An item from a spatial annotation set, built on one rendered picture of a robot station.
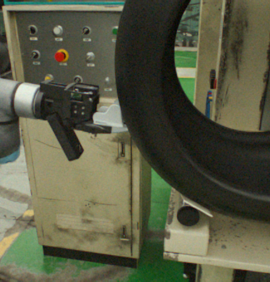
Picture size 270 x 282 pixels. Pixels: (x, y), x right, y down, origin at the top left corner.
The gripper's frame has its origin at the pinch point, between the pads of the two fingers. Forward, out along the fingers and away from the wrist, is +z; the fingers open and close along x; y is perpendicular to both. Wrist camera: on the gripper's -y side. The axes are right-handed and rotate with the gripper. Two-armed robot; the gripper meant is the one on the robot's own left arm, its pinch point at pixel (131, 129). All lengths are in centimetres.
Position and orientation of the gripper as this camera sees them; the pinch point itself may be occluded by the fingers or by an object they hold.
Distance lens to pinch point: 67.3
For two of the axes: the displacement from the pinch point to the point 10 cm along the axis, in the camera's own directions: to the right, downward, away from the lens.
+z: 9.8, 1.9, -1.2
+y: 1.2, -9.0, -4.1
